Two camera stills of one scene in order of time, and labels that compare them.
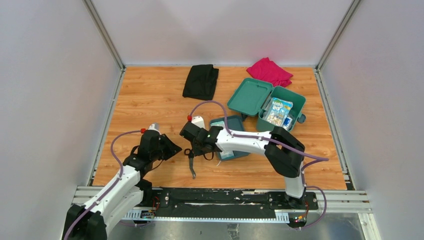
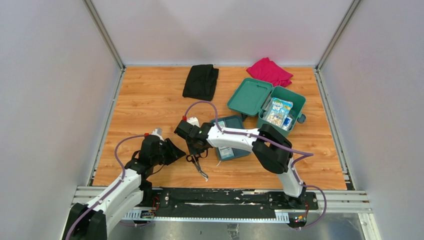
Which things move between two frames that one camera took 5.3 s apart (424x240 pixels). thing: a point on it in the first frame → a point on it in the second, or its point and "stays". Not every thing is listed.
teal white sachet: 226,154 stays
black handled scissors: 190,153 → 193,159
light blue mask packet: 279,109 stays
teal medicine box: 277,107 stays
